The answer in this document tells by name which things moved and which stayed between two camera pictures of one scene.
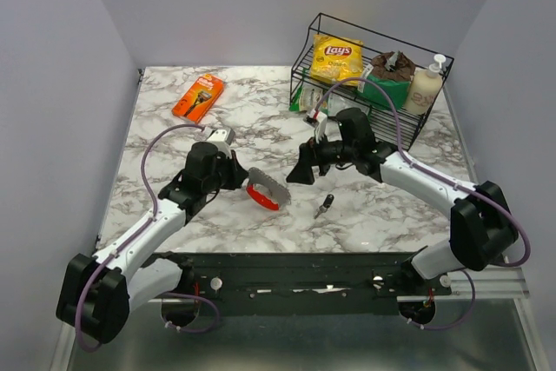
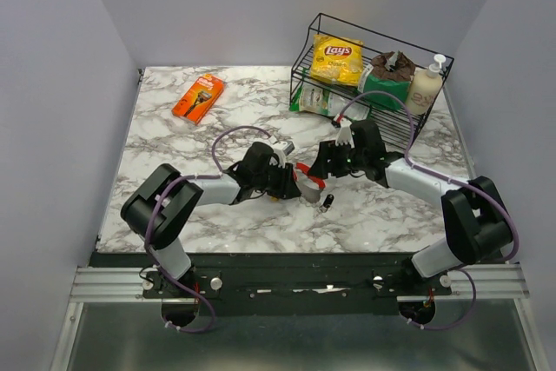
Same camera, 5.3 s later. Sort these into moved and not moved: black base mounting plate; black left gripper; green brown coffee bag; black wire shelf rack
Moved: black left gripper
Not moved: black base mounting plate; black wire shelf rack; green brown coffee bag
